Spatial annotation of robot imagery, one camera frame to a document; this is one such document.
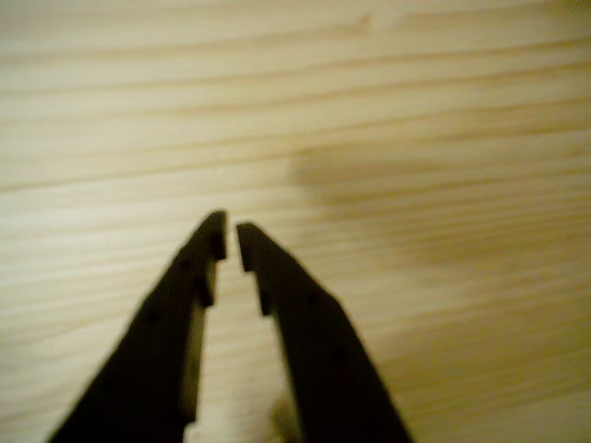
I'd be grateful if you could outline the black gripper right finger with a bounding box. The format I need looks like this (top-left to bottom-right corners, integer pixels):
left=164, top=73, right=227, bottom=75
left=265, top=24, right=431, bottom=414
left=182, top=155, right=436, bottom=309
left=236, top=221, right=413, bottom=443

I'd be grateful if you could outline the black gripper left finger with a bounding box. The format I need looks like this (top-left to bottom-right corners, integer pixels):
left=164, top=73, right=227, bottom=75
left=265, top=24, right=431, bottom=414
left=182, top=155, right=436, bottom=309
left=45, top=210, right=229, bottom=443

